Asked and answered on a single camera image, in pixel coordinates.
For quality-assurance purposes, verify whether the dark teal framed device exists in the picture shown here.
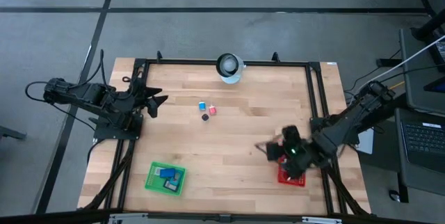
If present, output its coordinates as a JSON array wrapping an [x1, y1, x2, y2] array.
[[163, 179, 179, 192]]

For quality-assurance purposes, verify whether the black power strip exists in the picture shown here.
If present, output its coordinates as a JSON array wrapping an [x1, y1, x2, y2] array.
[[375, 58, 397, 68]]

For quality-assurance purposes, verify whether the white cable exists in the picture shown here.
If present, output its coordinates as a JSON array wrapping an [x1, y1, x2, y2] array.
[[357, 34, 445, 91]]

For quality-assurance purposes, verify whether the black monitor stand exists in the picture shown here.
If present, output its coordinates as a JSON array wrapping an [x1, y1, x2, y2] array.
[[410, 8, 445, 44]]

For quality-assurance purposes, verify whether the black furniture leg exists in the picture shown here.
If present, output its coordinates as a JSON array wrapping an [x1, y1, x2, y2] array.
[[0, 125, 27, 141]]

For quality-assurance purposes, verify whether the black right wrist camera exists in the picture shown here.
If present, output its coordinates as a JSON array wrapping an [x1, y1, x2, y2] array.
[[283, 143, 307, 162]]

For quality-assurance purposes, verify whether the red plastic basket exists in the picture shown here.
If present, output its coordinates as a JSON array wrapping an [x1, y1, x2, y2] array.
[[277, 156, 307, 188]]

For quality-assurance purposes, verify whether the black horizontal beam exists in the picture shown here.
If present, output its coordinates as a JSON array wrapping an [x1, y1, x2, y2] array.
[[0, 208, 445, 224]]

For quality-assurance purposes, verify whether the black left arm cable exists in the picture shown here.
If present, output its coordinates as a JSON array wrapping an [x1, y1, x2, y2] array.
[[67, 49, 107, 89]]

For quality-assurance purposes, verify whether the white round cup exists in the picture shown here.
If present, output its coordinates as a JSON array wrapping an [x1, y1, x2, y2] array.
[[215, 52, 247, 85]]

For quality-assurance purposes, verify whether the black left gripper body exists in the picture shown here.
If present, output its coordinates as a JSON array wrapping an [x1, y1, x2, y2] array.
[[120, 76, 152, 112]]

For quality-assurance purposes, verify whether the grey desk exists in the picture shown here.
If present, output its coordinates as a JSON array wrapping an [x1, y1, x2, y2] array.
[[394, 27, 445, 197]]

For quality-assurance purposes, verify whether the green plastic basket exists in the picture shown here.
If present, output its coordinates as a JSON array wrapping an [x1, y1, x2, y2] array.
[[144, 161, 188, 197]]

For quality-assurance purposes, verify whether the black aluminium table frame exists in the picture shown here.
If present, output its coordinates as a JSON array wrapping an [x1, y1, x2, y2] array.
[[83, 50, 371, 218]]

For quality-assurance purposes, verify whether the dark tablet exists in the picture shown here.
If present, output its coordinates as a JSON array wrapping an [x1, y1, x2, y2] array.
[[423, 76, 445, 95]]

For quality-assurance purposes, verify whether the black left base cable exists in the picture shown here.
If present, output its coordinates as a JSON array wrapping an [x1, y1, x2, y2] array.
[[24, 80, 97, 131]]

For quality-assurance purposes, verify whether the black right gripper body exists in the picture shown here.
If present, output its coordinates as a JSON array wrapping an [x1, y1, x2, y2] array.
[[255, 141, 314, 165]]

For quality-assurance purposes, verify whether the white paper sheet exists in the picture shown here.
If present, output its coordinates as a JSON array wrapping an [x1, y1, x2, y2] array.
[[356, 128, 375, 155]]

